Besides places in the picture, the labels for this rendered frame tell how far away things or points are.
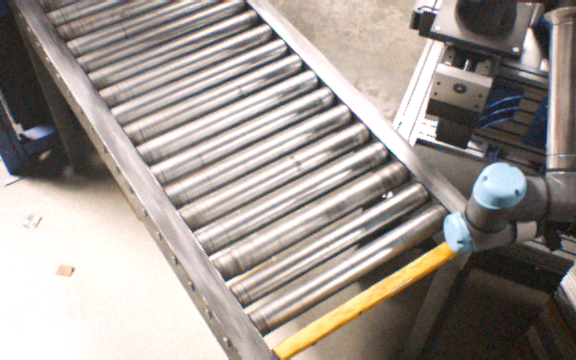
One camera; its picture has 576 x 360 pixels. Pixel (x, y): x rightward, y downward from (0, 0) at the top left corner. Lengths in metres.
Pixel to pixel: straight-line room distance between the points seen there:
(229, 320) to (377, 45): 1.90
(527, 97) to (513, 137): 0.15
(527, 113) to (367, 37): 1.21
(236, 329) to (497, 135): 1.03
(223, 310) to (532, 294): 1.30
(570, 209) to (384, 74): 1.68
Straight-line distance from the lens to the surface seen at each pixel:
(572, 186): 1.16
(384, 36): 2.91
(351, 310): 1.16
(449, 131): 1.80
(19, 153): 2.44
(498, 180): 1.10
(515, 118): 1.85
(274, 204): 1.29
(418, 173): 1.37
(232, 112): 1.45
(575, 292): 1.66
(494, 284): 2.22
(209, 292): 1.19
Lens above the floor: 1.85
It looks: 53 degrees down
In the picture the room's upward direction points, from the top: 2 degrees clockwise
